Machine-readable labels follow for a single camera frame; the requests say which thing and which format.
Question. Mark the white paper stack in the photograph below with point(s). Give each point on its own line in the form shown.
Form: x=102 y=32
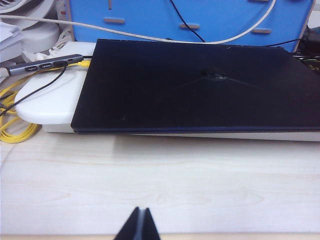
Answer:
x=8 y=37

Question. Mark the black closed laptop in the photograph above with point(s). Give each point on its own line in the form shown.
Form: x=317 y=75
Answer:
x=175 y=95

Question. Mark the grey USB hub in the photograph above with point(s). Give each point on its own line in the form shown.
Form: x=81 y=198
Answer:
x=45 y=65

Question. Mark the white desk fan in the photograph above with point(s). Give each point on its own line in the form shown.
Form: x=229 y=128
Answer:
x=37 y=33

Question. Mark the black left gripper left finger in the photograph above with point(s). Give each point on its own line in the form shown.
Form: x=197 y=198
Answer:
x=128 y=228

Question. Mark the white power strip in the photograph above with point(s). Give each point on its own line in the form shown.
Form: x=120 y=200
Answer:
x=65 y=30

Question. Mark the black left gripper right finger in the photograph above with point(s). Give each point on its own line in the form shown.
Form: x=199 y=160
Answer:
x=150 y=228

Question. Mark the white desk riser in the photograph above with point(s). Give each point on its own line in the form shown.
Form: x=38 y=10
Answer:
x=50 y=100

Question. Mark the blue wooden desk organizer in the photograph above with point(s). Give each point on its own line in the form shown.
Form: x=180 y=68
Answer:
x=150 y=17

